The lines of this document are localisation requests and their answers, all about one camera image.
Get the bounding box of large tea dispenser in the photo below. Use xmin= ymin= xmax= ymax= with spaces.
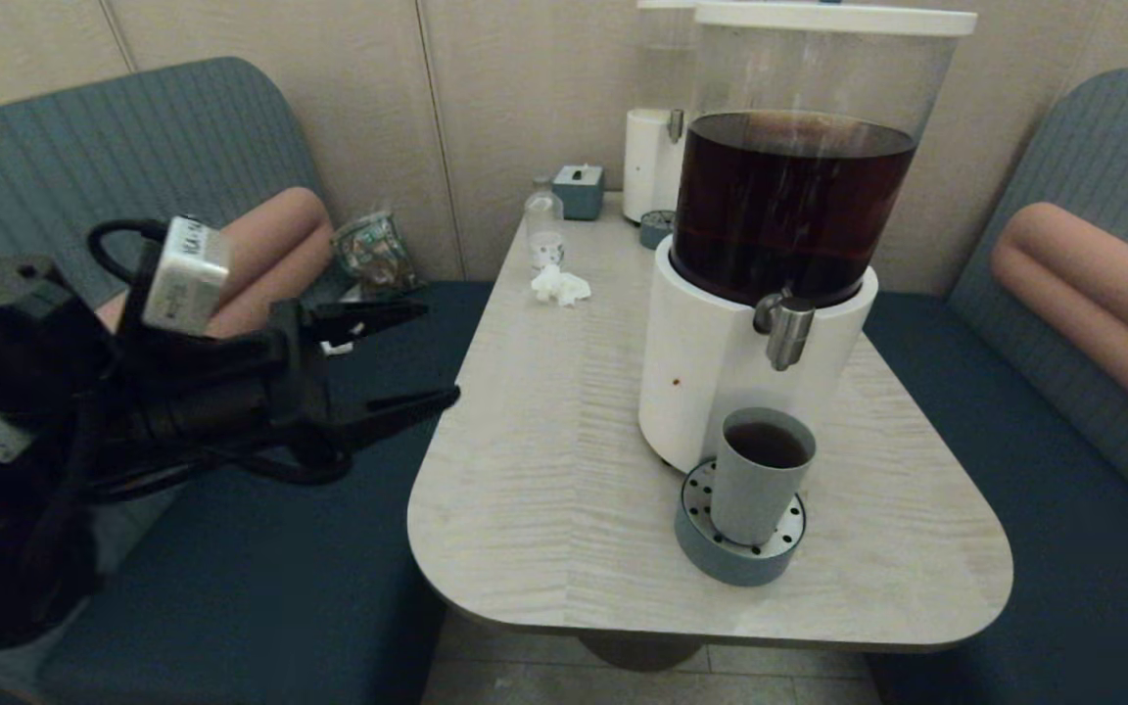
xmin=637 ymin=0 xmax=978 ymax=478

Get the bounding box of grey cup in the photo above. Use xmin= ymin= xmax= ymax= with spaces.
xmin=711 ymin=407 xmax=818 ymax=546

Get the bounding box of folded white napkin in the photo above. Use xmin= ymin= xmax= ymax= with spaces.
xmin=319 ymin=286 xmax=364 ymax=355

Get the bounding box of shiny snack bag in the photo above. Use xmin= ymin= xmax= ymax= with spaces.
xmin=331 ymin=210 xmax=428 ymax=300

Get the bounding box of pink bolster cushion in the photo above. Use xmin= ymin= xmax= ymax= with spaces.
xmin=0 ymin=186 xmax=335 ymax=491
xmin=991 ymin=201 xmax=1128 ymax=442

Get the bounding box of teal bench seat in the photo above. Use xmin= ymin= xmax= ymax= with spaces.
xmin=863 ymin=67 xmax=1128 ymax=705
xmin=0 ymin=56 xmax=496 ymax=705

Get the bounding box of crumpled white tissue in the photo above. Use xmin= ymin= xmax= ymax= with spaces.
xmin=530 ymin=262 xmax=592 ymax=306

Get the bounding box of clear plastic bottle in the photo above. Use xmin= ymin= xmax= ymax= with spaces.
xmin=524 ymin=176 xmax=565 ymax=270

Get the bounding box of blue-grey tissue box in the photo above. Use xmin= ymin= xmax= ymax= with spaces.
xmin=552 ymin=163 xmax=606 ymax=220

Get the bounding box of small round drip tray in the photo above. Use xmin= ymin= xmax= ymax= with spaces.
xmin=639 ymin=208 xmax=679 ymax=250

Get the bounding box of small white clear dispenser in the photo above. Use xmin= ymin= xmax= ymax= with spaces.
xmin=622 ymin=0 xmax=698 ymax=224

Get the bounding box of round blue-grey perforated drip tray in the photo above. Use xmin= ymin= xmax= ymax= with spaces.
xmin=674 ymin=458 xmax=808 ymax=588

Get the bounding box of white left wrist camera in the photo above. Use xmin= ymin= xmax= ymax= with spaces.
xmin=141 ymin=215 xmax=232 ymax=337

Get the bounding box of thin black camera cable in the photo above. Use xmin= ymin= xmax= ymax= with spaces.
xmin=65 ymin=218 xmax=354 ymax=502

